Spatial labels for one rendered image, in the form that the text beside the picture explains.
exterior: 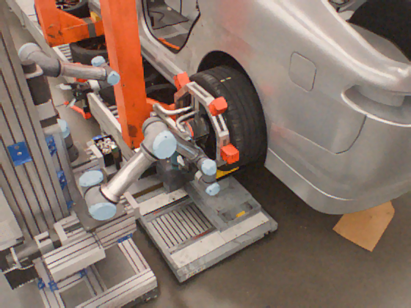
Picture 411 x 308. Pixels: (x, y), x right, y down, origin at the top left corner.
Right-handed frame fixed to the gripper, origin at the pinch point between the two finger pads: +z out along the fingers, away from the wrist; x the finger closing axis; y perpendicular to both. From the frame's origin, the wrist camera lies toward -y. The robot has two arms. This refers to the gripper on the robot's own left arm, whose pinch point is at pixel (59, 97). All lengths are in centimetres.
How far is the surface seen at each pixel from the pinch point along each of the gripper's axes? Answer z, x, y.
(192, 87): -75, 14, 26
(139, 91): -46.2, 18.5, -4.4
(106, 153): -9, 54, -5
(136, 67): -49.7, 1.9, -2.8
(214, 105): -78, 15, 52
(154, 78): -71, 63, -103
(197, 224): -48, 118, 33
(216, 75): -90, 11, 28
